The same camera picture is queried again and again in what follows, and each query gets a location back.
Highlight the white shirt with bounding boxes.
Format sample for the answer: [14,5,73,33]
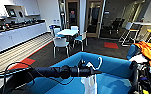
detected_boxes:
[80,74,99,94]

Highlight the blue sofa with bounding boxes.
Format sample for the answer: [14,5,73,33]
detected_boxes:
[20,43,151,94]

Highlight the white chair teal seat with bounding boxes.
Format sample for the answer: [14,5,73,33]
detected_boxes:
[72,31,89,53]

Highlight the black cart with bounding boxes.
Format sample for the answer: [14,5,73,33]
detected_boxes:
[128,59,151,94]

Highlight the white dining table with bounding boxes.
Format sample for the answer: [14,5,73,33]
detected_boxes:
[55,28,81,43]

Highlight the white cloth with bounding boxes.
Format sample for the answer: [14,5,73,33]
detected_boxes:
[128,52,149,65]

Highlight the wide wooden framed door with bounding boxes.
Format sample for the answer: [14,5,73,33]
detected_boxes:
[84,0,106,39]

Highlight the white high stool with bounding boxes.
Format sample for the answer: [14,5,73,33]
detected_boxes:
[117,21,136,48]

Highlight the orange cloth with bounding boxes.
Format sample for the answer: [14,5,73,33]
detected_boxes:
[133,40,151,71]

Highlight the narrow wooden framed door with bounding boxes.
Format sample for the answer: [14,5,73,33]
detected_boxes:
[64,0,82,31]

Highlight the white high table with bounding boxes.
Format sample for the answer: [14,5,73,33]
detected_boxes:
[130,21,151,45]

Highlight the white kitchen counter cabinets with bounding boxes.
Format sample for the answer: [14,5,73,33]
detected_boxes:
[0,19,48,57]

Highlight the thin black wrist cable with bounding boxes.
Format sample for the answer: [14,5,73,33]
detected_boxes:
[55,75,76,86]

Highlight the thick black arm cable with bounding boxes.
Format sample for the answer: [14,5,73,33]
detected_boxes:
[0,62,37,94]

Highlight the black wall appliance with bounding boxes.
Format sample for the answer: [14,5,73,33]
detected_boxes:
[5,6,26,20]

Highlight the white wall cabinets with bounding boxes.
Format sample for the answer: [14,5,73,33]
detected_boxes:
[0,0,42,20]

